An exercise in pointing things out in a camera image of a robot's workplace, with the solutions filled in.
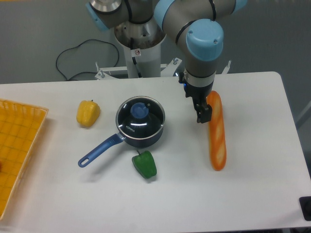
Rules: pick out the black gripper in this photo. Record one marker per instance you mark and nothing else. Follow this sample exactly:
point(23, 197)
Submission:
point(198, 89)

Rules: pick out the glass pot lid blue knob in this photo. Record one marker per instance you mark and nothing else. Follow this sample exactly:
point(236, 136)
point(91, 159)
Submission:
point(140, 117)

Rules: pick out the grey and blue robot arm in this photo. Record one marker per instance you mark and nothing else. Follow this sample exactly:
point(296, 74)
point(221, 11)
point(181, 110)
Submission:
point(172, 16)

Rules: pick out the orange baguette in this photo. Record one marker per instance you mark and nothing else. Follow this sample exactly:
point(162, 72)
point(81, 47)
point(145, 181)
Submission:
point(216, 128)

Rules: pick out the dark blue saucepan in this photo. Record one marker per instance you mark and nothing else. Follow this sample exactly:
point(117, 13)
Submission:
point(116, 139)

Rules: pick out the green bell pepper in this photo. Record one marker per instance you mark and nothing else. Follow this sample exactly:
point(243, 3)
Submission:
point(144, 164)

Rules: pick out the yellow bell pepper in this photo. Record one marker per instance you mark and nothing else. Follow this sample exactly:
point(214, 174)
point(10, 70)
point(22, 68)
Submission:
point(87, 113)

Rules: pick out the black object at table edge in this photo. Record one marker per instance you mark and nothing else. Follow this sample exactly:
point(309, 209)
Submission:
point(305, 203)

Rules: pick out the yellow plastic basket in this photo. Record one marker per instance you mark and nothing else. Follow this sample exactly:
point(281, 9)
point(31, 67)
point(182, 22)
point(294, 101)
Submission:
point(20, 125)

